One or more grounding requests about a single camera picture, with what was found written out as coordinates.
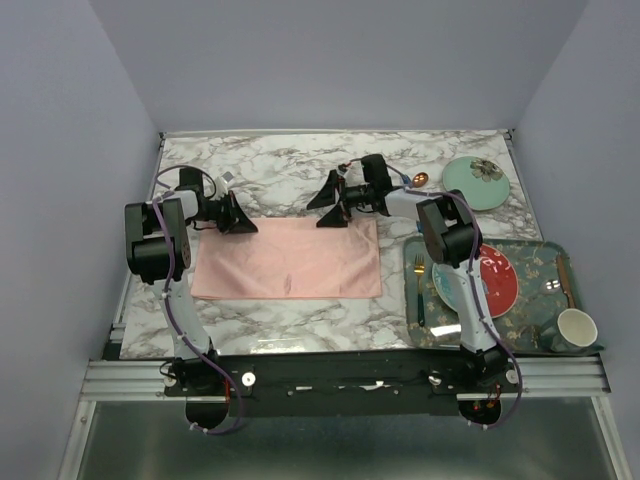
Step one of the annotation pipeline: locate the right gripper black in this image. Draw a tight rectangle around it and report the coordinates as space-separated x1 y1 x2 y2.
307 171 373 230

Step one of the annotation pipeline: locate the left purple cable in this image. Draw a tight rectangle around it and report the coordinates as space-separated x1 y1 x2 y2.
152 164 249 436

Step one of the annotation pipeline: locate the pink cloth napkin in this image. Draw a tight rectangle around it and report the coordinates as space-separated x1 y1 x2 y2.
191 217 382 300

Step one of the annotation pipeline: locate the red and teal plate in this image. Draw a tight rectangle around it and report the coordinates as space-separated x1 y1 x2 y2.
432 245 519 319

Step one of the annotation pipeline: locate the gold fork green handle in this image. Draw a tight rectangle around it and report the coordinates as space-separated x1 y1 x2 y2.
414 254 426 327

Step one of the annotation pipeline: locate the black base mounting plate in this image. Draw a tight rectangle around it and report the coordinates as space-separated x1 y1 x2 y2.
164 349 518 418

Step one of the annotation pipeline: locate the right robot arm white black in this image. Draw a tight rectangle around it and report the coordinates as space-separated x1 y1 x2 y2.
306 154 522 392

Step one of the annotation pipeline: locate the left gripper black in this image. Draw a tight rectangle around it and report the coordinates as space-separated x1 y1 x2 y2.
188 190 256 235

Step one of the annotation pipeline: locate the green floral serving tray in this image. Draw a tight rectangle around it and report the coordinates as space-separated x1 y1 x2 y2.
403 237 582 355

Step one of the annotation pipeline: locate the mint green floral plate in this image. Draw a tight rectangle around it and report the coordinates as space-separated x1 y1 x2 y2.
442 156 510 211

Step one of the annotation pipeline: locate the wooden handled knife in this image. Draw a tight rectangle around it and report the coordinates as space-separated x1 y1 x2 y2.
556 254 576 309

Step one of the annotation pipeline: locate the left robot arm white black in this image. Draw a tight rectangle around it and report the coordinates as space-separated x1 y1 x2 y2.
124 165 258 395

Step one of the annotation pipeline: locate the white paper cup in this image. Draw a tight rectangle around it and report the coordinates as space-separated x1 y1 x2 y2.
556 308 599 349

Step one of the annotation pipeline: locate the aluminium frame rail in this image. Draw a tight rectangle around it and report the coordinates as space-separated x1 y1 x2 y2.
80 357 611 402

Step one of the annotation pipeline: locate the silver spoon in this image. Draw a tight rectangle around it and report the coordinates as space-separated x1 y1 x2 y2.
530 278 562 301

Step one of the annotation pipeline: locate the copper spoon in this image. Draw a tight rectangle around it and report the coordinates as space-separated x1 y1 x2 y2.
408 172 430 189

